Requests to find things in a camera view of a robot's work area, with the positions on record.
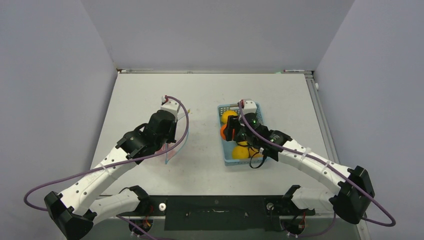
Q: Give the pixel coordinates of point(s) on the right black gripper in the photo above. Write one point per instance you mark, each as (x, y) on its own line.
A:
(233, 125)

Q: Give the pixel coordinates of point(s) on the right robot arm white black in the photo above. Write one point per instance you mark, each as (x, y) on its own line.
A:
(284, 149)

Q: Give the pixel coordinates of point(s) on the yellow orange fruit bottom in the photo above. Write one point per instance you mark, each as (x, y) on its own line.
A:
(254, 153)

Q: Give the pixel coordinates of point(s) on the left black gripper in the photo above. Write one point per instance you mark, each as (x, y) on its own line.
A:
(171, 138)

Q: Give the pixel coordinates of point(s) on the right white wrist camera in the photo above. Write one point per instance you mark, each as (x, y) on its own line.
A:
(247, 106)

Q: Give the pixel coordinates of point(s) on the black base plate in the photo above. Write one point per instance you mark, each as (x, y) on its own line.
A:
(220, 212)

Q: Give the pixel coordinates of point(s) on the yellow orange fruit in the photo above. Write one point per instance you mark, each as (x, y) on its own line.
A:
(254, 153)
(240, 153)

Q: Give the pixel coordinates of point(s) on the marker pen on edge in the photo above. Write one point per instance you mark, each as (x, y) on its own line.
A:
(294, 71)

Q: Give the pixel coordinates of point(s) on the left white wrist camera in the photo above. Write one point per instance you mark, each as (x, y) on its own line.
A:
(170, 105)

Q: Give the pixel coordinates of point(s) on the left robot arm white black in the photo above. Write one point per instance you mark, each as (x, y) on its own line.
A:
(77, 209)

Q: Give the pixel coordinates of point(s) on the red apple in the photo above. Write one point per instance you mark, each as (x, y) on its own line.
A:
(164, 150)

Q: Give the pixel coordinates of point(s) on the clear zip top bag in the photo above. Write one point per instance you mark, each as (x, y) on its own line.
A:
(176, 150)

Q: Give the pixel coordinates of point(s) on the aluminium rail frame right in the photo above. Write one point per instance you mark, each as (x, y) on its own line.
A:
(323, 116)

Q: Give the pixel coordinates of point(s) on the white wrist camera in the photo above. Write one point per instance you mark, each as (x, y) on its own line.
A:
(170, 105)
(247, 106)

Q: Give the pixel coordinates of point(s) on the blue plastic basket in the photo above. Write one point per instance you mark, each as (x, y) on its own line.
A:
(228, 146)

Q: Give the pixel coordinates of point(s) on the yellow lemon top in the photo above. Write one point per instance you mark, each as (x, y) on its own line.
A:
(226, 114)

